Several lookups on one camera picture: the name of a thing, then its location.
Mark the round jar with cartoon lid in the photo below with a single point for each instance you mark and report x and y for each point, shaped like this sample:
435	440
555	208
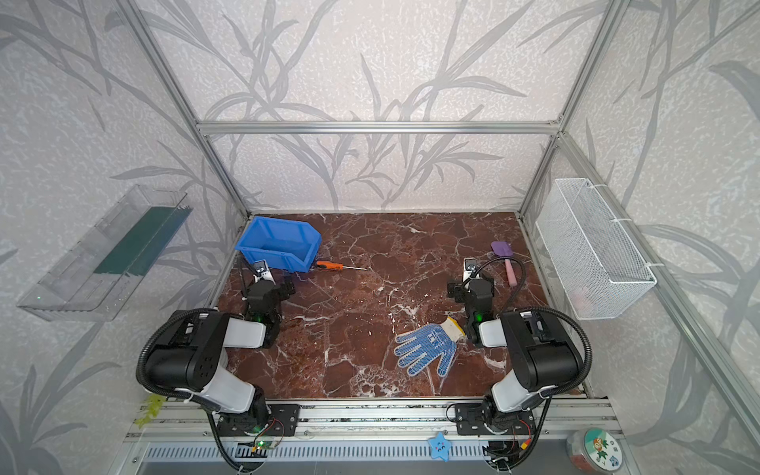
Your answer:
595	451

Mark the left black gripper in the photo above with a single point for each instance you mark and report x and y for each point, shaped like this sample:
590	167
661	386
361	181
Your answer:
257	291

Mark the blue star sticker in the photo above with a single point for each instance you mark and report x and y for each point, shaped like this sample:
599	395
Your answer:
440	447

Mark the orange black screwdriver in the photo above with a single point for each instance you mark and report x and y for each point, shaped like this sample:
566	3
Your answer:
327	265

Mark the blue dotted work glove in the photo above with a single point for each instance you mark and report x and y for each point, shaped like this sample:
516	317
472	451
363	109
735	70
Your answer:
418	349

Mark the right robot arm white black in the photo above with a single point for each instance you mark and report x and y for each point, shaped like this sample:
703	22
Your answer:
549	355

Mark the white wire mesh basket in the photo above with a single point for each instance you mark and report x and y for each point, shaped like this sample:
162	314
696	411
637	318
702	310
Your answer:
600	269

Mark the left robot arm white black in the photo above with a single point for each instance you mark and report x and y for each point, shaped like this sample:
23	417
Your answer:
186	358

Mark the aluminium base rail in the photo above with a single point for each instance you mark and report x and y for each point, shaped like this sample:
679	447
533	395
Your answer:
356	419

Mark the artificial flower pot plant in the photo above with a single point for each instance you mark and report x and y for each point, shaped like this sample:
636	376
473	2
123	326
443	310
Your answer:
150	409

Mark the clear acrylic wall shelf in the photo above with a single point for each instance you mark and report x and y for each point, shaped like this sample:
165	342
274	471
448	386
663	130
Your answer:
95	279

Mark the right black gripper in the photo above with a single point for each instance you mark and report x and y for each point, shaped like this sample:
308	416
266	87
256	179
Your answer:
470	290

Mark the blue plastic storage bin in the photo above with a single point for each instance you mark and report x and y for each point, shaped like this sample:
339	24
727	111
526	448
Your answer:
283	244

